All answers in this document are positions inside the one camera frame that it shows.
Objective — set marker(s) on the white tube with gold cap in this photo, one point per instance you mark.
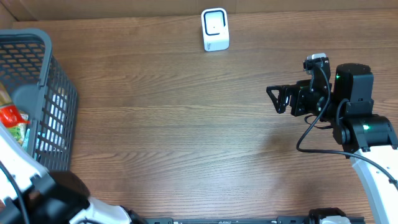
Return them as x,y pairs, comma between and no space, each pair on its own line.
52,139

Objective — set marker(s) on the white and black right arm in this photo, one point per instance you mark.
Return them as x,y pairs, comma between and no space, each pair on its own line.
368,140

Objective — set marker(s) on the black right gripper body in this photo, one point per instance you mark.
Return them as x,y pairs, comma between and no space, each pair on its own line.
306,101

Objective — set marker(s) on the orange spaghetti pasta packet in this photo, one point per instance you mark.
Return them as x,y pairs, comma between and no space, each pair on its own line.
10,115

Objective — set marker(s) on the white barcode scanner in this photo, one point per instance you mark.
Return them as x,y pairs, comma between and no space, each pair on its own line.
215,29

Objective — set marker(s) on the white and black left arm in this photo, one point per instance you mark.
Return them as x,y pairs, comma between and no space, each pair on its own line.
33,194

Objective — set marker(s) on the grey plastic shopping basket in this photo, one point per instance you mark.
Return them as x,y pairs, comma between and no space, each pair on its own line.
31,75

